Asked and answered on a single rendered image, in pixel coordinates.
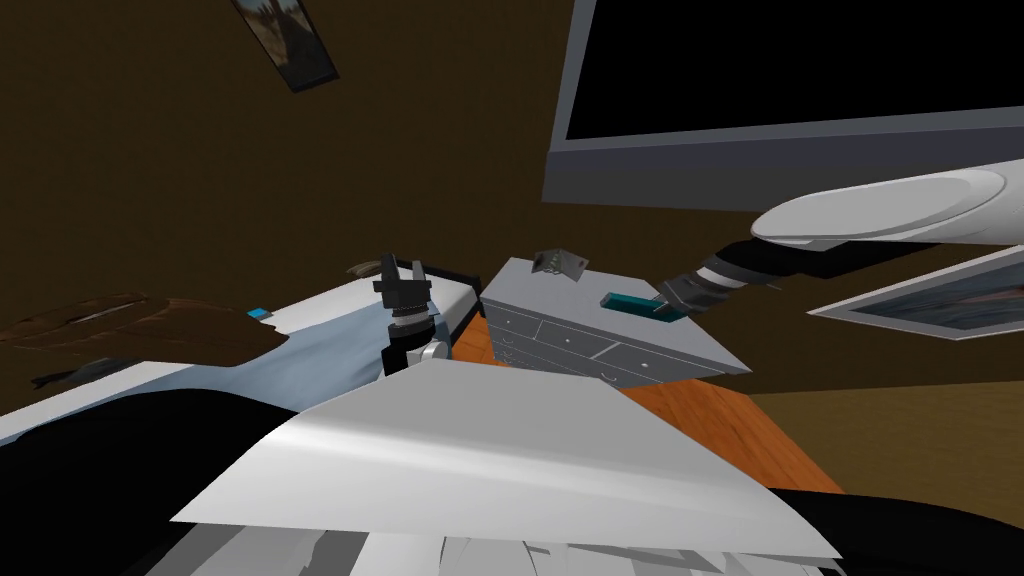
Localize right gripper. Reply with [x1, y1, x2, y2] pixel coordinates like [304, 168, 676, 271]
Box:
[654, 271, 725, 318]

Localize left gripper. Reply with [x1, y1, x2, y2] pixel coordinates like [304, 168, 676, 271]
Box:
[372, 253, 434, 322]

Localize teal rectangular block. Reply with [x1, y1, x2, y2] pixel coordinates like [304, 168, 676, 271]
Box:
[599, 291, 689, 325]

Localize grey chest of drawers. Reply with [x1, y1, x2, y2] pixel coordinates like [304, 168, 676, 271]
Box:
[478, 255, 754, 391]

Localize small grey angular object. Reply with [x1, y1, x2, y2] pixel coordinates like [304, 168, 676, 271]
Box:
[531, 247, 590, 284]

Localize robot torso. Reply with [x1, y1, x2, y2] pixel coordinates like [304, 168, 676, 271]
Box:
[170, 357, 843, 576]

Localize large grey-framed window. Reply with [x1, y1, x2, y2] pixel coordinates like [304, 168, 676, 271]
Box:
[541, 0, 1024, 215]

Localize brown blanket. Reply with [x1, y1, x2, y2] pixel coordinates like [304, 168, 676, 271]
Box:
[0, 294, 291, 369]

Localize dark-framed landscape picture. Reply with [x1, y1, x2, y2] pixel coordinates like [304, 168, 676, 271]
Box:
[230, 0, 341, 94]

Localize white bed with black frame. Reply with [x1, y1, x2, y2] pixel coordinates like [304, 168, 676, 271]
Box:
[0, 258, 484, 449]

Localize grey-framed wall picture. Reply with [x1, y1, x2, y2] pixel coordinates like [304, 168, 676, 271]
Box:
[806, 246, 1024, 343]

